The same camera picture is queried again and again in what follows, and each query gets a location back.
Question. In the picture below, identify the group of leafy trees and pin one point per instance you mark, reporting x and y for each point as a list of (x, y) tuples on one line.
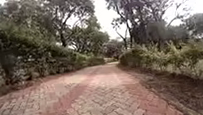
[(67, 8)]

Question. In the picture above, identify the row of green bushes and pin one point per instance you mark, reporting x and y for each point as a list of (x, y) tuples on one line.
[(39, 60)]

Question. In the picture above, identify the row of pale-leaved bushes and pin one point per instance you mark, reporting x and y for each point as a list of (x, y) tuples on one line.
[(163, 58)]

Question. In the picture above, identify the group of tall trees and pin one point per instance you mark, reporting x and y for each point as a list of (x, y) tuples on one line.
[(135, 11)]

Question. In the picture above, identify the dark bare soil strip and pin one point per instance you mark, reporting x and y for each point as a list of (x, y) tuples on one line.
[(184, 93)]

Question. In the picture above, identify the brick paved path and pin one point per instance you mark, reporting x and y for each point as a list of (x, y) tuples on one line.
[(101, 97)]

